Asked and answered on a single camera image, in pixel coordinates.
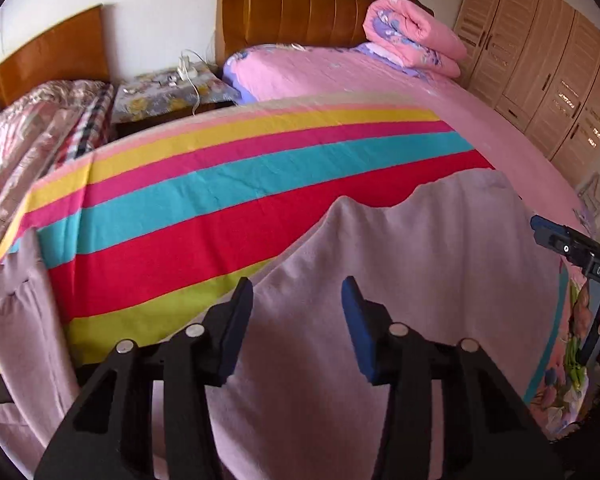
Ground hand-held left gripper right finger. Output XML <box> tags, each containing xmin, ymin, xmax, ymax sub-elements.
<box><xmin>341</xmin><ymin>276</ymin><xmax>566</xmax><ymax>480</ymax></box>

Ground light wooden wardrobe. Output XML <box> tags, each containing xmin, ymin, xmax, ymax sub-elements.
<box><xmin>452</xmin><ymin>0</ymin><xmax>600</xmax><ymax>177</ymax></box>

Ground rainbow striped blanket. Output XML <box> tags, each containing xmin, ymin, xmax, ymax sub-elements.
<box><xmin>0</xmin><ymin>94</ymin><xmax>496</xmax><ymax>406</ymax></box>

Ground floral sheet with teal border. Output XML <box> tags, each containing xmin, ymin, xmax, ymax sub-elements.
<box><xmin>522</xmin><ymin>195</ymin><xmax>600</xmax><ymax>442</ymax></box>

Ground lilac fleece pants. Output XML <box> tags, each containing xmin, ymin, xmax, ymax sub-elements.
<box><xmin>0</xmin><ymin>170</ymin><xmax>572</xmax><ymax>480</ymax></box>

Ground purple floral pillow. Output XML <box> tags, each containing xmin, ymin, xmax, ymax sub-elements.
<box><xmin>354</xmin><ymin>41</ymin><xmax>462</xmax><ymax>80</ymax></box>

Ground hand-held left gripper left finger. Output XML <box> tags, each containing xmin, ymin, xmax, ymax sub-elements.
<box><xmin>34</xmin><ymin>276</ymin><xmax>255</xmax><ymax>480</ymax></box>

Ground plain wooden headboard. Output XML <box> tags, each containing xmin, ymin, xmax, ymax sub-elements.
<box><xmin>0</xmin><ymin>4</ymin><xmax>111</xmax><ymax>113</ymax></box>

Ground padded wooden headboard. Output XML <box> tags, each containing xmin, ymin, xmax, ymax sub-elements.
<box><xmin>215</xmin><ymin>0</ymin><xmax>435</xmax><ymax>68</ymax></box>

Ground white charger cable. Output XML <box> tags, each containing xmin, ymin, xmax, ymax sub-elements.
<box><xmin>180</xmin><ymin>49</ymin><xmax>231</xmax><ymax>115</ymax></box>

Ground rolled pink floral quilt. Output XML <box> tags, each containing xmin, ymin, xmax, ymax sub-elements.
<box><xmin>363</xmin><ymin>0</ymin><xmax>468</xmax><ymax>79</ymax></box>

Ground plaid cloth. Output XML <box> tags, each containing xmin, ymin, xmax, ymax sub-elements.
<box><xmin>50</xmin><ymin>82</ymin><xmax>118</xmax><ymax>171</ymax></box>

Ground pink floral satin quilt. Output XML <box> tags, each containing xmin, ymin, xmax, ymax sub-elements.
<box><xmin>0</xmin><ymin>80</ymin><xmax>112</xmax><ymax>267</ymax></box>

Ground nightstand with floral cloth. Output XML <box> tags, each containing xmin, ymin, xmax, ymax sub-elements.
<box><xmin>111</xmin><ymin>62</ymin><xmax>240</xmax><ymax>140</ymax></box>

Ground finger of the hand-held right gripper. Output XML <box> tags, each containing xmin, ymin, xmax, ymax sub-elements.
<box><xmin>530</xmin><ymin>214</ymin><xmax>600</xmax><ymax>267</ymax></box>

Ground pink bed sheet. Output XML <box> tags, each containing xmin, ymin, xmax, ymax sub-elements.
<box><xmin>222</xmin><ymin>44</ymin><xmax>600</xmax><ymax>241</ymax></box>

